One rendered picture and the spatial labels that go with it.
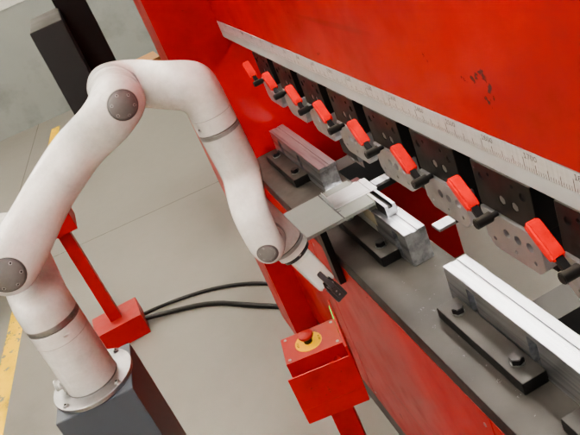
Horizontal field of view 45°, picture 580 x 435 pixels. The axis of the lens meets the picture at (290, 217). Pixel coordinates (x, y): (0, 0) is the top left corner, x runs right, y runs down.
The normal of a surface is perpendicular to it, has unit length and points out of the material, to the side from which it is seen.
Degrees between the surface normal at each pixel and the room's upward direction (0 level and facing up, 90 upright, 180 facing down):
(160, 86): 77
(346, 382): 90
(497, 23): 90
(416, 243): 90
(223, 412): 0
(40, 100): 90
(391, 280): 0
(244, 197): 43
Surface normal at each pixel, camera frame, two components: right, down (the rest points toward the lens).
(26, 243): 0.59, -0.06
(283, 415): -0.35, -0.82
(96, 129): -0.20, 0.73
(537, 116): -0.88, 0.46
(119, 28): 0.24, 0.40
